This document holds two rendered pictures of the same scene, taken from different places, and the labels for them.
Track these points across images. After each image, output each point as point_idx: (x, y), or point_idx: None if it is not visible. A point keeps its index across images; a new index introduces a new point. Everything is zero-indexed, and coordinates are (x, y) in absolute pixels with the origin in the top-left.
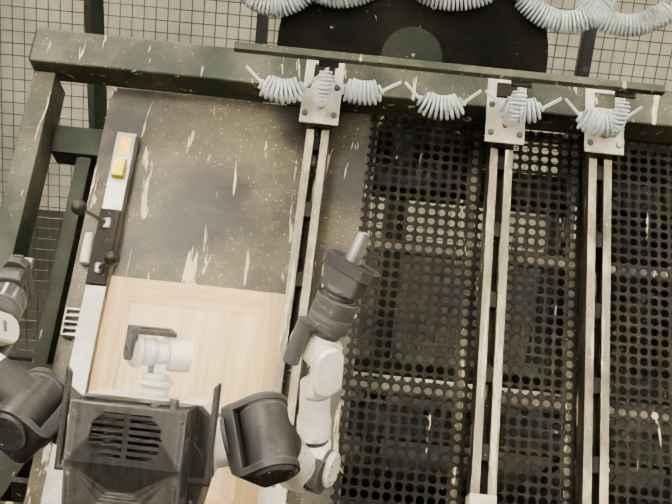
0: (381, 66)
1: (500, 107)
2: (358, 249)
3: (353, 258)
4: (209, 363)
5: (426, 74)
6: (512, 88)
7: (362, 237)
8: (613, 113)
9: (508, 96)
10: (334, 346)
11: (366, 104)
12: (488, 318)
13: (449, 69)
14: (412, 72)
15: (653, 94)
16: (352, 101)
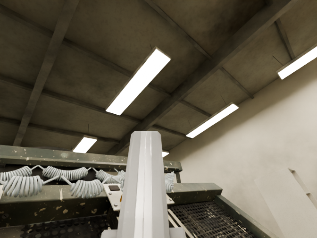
0: (44, 164)
1: (121, 183)
2: (162, 173)
3: (163, 219)
4: None
5: (67, 187)
6: (116, 186)
7: (154, 137)
8: (168, 179)
9: (116, 189)
10: None
11: (27, 195)
12: None
13: (92, 163)
14: (58, 187)
15: (175, 170)
16: (7, 213)
